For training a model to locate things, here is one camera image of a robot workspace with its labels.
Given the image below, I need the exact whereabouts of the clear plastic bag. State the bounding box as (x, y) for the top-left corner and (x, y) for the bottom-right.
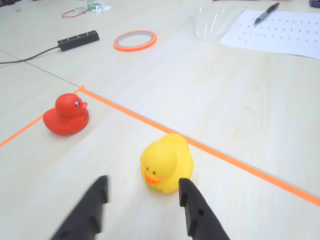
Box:
(179, 4), (248, 42)

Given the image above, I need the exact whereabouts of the black pen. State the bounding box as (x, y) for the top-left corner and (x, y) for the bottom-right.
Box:
(253, 2), (281, 26)

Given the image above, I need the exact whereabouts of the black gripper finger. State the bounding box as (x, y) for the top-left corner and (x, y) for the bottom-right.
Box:
(49, 174), (111, 240)
(178, 177), (231, 240)

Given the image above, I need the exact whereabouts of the red rubber duck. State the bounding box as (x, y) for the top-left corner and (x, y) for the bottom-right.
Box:
(42, 93), (90, 136)

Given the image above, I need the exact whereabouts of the bag of green parts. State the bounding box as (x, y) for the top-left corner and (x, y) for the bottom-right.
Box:
(86, 0), (113, 15)

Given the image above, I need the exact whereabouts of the yellow rubber duck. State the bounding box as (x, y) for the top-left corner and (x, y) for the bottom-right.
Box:
(139, 133), (194, 195)

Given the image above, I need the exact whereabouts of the black hub cable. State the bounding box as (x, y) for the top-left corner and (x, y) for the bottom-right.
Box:
(0, 46), (61, 65)

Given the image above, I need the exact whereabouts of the white paper with dot grid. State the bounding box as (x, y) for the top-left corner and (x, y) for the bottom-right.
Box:
(219, 7), (320, 60)

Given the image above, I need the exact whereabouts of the orange tape roll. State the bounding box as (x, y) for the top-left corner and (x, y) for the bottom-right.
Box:
(113, 30), (158, 53)

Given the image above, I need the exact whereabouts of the orange tape outline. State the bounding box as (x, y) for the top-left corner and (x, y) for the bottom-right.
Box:
(0, 84), (320, 208)

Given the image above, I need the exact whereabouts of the black usb hub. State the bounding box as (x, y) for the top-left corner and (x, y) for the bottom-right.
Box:
(57, 30), (101, 52)

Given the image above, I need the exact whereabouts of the red cord loop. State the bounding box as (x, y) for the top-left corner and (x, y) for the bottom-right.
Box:
(61, 7), (90, 19)

